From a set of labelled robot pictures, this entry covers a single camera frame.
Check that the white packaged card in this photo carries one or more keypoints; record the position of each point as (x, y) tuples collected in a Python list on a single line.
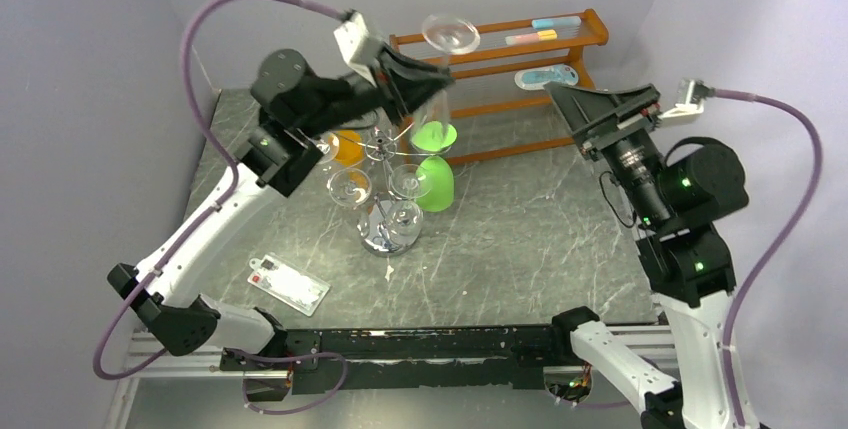
[(282, 281)]

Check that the chrome wine glass rack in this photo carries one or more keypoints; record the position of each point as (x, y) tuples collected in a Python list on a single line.
[(386, 147)]

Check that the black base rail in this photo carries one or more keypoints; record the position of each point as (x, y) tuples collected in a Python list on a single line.
[(353, 359)]

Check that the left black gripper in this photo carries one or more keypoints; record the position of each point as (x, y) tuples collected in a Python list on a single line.
[(415, 82)]

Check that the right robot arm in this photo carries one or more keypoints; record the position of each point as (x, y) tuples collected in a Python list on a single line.
[(688, 264)]

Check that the orange wooden shelf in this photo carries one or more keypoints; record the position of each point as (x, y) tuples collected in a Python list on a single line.
[(560, 45)]

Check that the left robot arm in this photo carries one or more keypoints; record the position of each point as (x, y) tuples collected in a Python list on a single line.
[(296, 107)]

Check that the orange plastic wine glass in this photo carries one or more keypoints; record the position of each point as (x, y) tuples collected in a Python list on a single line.
[(347, 152)]

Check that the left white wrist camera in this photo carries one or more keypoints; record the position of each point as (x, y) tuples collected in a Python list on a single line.
[(359, 43)]

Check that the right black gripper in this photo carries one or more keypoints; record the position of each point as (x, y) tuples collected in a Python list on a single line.
[(618, 126)]

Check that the white blue blister pack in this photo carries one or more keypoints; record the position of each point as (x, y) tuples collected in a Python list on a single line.
[(536, 78)]

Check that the green plastic wine glass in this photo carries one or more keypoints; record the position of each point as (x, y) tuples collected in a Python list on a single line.
[(436, 164)]

